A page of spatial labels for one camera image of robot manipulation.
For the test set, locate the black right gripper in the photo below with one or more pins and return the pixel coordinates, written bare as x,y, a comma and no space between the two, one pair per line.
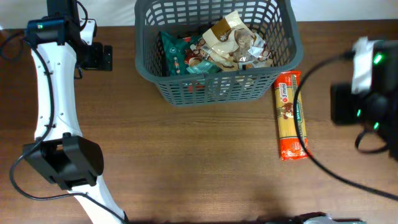
339,99

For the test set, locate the green Nescafe coffee bag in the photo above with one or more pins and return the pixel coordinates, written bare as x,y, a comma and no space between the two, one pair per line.
174,49

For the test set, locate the beige mushroom snack pouch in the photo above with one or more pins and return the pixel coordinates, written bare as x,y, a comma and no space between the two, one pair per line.
229,28

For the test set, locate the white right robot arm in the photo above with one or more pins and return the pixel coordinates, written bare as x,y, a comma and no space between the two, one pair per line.
370,99

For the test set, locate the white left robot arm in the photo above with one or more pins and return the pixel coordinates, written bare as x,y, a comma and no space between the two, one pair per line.
62,46

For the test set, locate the grey plastic lattice basket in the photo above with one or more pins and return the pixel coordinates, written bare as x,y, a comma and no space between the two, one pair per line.
274,21

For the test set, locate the glutinous rice bag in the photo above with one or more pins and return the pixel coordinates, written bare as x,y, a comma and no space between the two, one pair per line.
241,54

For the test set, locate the San Remo spaghetti packet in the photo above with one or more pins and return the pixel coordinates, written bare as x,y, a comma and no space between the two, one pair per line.
284,88

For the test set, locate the mint green packet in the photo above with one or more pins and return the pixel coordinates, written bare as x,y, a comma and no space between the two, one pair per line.
204,67

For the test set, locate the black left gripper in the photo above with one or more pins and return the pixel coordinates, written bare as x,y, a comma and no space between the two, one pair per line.
98,61

